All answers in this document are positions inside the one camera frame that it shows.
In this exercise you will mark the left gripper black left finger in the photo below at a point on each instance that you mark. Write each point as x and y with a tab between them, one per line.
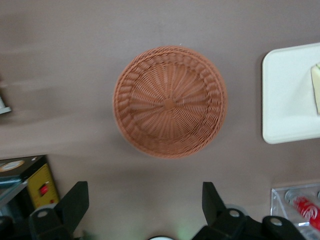
67	212

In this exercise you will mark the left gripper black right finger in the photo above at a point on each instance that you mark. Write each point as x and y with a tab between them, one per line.
220	220

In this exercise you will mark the triangular sandwich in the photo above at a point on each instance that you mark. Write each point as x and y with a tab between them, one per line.
316	87

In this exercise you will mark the round brown wicker basket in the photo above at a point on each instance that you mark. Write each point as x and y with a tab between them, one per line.
170	103

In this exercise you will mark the beige rectangular serving tray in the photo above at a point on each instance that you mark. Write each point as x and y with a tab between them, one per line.
285	100

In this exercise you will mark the black hot food warmer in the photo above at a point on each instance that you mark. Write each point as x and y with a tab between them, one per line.
37	180

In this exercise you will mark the clear acrylic bottle rack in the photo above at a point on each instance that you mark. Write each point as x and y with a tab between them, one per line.
277	200

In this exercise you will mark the red cola bottle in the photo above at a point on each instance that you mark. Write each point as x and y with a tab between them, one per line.
308	211

